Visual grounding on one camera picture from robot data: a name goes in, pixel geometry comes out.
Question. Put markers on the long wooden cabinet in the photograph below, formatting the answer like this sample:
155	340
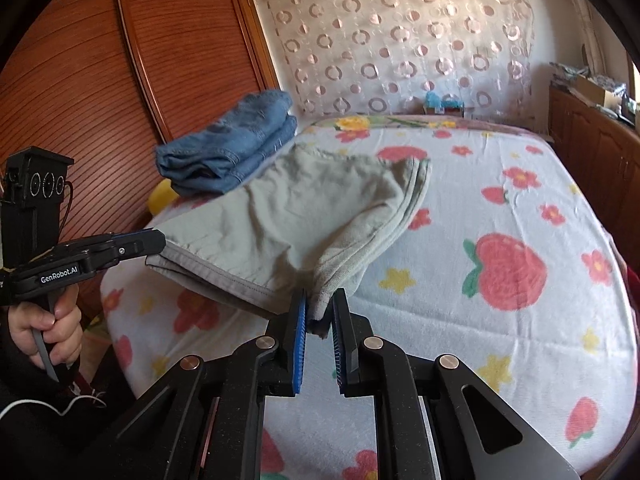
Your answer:
600	150

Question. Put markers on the sheer circle-pattern curtain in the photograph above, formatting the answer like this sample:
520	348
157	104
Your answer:
400	35

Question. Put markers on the yellow plush toy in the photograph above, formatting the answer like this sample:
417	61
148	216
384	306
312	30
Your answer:
162	200

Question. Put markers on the cardboard box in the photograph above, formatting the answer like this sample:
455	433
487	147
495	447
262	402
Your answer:
595	92

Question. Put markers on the grey-green pants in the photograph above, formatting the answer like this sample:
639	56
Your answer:
280	220

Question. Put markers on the floral blanket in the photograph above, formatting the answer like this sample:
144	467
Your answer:
350	124

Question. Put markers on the person's left hand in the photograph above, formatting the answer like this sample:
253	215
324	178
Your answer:
65	332

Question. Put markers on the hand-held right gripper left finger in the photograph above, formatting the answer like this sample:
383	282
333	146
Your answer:
299	345

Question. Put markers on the pile of printed cloth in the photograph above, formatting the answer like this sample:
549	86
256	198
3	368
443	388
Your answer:
575	71

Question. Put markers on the person's left forearm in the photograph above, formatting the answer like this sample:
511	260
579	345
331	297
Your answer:
20	430

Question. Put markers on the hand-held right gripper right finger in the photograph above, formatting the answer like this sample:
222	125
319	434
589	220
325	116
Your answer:
340	345

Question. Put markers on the folded blue jeans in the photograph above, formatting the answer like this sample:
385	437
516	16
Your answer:
235	150

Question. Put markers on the floral strawberry bed sheet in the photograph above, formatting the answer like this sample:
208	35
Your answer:
500	200

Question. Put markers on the blue packet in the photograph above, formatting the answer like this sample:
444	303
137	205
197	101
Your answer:
442	102

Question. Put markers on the wooden headboard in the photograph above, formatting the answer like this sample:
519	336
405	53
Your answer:
125	60

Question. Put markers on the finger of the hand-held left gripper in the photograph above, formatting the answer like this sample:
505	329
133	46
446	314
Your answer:
145	242

